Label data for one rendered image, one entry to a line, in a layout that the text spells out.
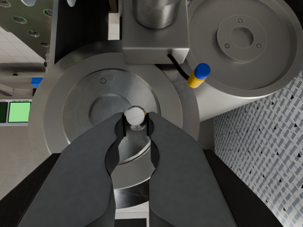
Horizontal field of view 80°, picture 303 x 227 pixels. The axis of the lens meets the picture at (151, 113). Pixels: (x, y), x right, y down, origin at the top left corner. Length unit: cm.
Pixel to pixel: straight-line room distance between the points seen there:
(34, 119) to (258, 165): 26
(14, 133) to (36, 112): 41
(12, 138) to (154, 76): 49
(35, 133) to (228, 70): 18
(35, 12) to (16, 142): 32
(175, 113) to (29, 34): 42
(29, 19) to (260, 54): 41
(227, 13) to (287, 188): 19
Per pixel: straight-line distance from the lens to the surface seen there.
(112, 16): 62
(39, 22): 46
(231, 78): 19
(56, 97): 17
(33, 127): 18
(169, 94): 16
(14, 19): 48
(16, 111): 59
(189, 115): 16
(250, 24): 22
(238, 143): 33
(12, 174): 59
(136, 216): 52
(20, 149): 58
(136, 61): 16
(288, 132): 24
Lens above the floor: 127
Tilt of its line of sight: 9 degrees down
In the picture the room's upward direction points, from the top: 179 degrees clockwise
